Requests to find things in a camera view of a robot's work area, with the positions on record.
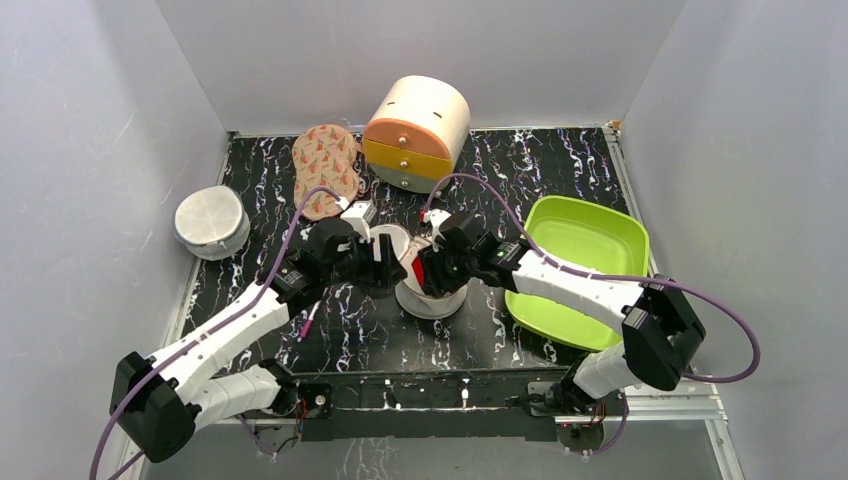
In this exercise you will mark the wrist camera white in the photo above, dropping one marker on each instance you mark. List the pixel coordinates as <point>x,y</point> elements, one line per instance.
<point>359,216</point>
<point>433,220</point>

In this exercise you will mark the white mesh laundry bag grey trim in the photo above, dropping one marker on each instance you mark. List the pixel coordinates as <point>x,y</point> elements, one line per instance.
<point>212,223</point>

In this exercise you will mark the pink white marker pen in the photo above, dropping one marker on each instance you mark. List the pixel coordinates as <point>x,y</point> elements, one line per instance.
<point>308,321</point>

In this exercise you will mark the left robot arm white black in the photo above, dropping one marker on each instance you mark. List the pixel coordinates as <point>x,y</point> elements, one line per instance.
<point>161,400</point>

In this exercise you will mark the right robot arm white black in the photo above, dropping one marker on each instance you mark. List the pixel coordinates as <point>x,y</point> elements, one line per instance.
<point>660,333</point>

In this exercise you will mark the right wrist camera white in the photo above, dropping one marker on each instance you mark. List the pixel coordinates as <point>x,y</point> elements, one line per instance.
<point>433,220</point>

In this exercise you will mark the aluminium frame rail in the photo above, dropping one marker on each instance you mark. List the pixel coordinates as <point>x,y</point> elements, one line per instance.
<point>689,401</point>

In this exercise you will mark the round drawer cabinet orange yellow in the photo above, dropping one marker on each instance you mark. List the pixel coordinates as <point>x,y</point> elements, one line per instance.
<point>415,137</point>

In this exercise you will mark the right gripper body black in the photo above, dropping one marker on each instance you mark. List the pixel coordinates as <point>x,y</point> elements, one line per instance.
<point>429,273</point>

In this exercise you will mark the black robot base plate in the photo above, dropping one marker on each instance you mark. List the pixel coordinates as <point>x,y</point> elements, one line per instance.
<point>434,404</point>

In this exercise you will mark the peach patterned fabric pouch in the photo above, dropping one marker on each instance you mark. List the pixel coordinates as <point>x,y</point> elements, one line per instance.
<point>325,156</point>

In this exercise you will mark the red bra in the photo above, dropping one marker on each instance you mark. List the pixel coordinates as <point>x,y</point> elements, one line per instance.
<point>418,270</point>

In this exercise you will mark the white mesh laundry bag beige zipper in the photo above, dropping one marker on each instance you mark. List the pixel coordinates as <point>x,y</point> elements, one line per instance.
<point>413,294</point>

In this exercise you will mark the green plastic basin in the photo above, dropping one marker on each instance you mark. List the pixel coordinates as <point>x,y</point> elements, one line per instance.
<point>588,235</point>

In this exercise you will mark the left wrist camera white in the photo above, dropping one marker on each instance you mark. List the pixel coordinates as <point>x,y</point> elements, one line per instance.
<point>359,216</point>

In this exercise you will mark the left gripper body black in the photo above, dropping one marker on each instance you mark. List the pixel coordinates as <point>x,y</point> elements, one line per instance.
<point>359,266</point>

